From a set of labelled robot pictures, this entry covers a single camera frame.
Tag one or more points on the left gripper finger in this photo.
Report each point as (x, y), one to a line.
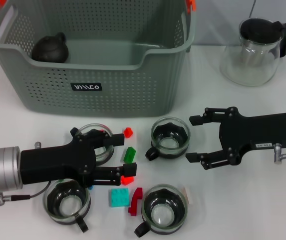
(127, 170)
(112, 140)

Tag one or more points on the teal flat toy plate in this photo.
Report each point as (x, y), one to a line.
(119, 197)

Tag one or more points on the glass teacup with black base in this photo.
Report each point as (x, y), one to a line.
(170, 145)
(68, 207)
(162, 215)
(105, 153)

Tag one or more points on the dark red arch brick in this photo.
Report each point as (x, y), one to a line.
(134, 205)

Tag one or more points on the dark clay teapot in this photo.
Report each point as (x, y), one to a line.
(50, 50)

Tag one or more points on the red sloped toy brick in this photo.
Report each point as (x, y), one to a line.
(127, 180)

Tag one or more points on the blue flat toy plate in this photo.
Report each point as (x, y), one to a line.
(90, 187)

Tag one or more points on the glass pitcher with black lid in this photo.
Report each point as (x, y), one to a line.
(250, 67)

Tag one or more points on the grey-green perforated storage bin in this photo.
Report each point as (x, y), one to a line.
(132, 95)

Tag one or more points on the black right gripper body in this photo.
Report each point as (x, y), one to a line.
(257, 130)

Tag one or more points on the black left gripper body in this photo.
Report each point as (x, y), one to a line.
(53, 162)

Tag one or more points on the translucent white toy brick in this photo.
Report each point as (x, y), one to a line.
(186, 193)

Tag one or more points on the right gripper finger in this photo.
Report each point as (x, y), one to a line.
(217, 160)
(197, 120)

